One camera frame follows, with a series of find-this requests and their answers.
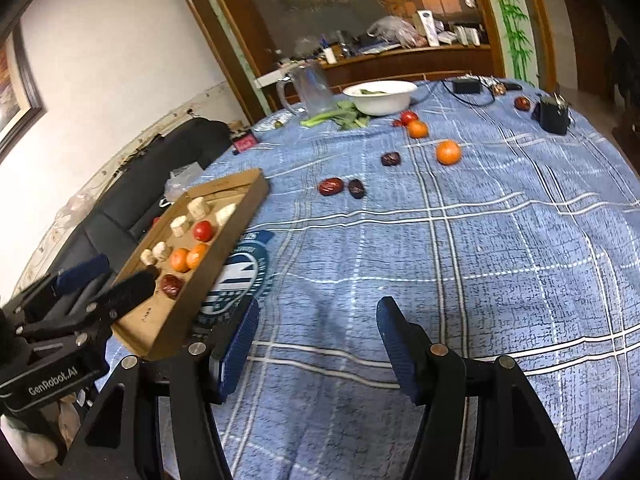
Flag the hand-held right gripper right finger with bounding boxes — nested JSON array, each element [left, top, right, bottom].
[[376, 296, 583, 480]]

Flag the large orange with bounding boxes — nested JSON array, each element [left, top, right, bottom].
[[186, 243, 209, 270]]

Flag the small white boxes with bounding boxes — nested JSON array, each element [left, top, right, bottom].
[[452, 25, 483, 47]]

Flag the white bowl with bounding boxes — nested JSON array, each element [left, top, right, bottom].
[[342, 80, 418, 116]]

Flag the tall white box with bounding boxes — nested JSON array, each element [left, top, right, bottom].
[[416, 10, 441, 47]]

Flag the blue plaid tablecloth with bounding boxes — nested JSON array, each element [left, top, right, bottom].
[[100, 79, 640, 480]]

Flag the green leafy vegetable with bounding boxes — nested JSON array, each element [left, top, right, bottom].
[[300, 101, 372, 132]]

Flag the black sofa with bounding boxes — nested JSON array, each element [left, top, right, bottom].
[[15, 119, 233, 301]]

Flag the clear plastic pitcher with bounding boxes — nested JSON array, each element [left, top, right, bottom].
[[276, 61, 334, 117]]

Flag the white flat board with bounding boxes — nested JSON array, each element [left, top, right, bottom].
[[255, 71, 296, 90]]

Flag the wooden counter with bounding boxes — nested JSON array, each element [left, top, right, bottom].
[[320, 42, 493, 93]]

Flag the black adapter cable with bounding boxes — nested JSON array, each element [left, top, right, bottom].
[[415, 77, 501, 107]]

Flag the framed wall picture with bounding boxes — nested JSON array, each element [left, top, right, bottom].
[[0, 25, 47, 161]]

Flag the cardboard box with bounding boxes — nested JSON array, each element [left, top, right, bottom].
[[111, 168, 269, 361]]

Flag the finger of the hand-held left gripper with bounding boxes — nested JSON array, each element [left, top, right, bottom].
[[10, 254, 111, 323], [15, 266, 162, 348]]

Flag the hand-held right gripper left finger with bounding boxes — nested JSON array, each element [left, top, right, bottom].
[[59, 296, 261, 480]]

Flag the bamboo wall painting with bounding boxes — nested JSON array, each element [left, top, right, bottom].
[[477, 0, 538, 86]]

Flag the clear plastic bag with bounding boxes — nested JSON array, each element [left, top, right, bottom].
[[165, 162, 201, 201]]

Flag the large smooth red date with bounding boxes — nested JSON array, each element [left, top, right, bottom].
[[160, 274, 183, 301]]

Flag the small black container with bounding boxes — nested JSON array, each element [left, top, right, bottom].
[[531, 92, 573, 135]]

